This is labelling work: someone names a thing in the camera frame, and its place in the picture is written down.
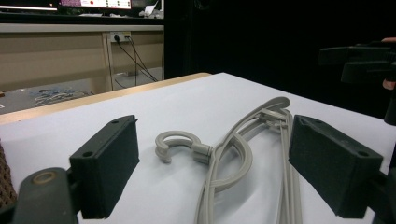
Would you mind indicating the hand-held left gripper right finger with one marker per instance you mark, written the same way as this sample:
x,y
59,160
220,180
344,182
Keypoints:
x,y
334,168

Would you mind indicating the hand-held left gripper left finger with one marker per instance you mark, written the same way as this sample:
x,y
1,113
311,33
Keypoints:
x,y
106,168

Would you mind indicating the grey plastic clothes hanger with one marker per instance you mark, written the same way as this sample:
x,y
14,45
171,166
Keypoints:
x,y
162,154
234,134

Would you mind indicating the brown woven basket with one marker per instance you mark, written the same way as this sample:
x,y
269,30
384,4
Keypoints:
x,y
5,183

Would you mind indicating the black curtain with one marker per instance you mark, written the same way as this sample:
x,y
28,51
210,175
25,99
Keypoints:
x,y
264,40

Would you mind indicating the pale clutter pile on floor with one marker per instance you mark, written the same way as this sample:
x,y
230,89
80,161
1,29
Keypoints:
x,y
56,95

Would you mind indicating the white table board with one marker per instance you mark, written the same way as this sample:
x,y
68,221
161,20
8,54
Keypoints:
x,y
202,102

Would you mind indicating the wooden shelf unit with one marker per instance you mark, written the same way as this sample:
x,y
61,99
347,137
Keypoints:
x,y
49,59

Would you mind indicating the white clutter on desk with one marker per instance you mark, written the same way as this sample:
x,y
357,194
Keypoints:
x,y
151,11

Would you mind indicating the wall power outlet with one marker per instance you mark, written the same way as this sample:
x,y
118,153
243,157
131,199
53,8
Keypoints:
x,y
121,34

